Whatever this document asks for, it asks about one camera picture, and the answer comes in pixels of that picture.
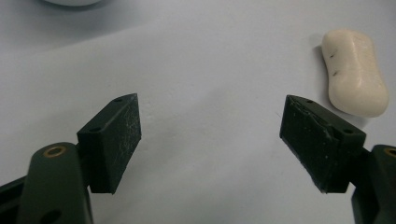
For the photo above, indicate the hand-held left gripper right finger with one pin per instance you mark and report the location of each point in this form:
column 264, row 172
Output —
column 317, row 146

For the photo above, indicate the cream soap bar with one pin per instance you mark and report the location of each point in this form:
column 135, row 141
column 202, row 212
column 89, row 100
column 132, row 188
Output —
column 355, row 74

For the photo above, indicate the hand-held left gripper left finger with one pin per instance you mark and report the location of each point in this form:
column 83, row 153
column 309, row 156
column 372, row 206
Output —
column 109, row 143

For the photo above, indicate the white dish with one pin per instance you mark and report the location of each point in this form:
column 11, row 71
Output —
column 73, row 2

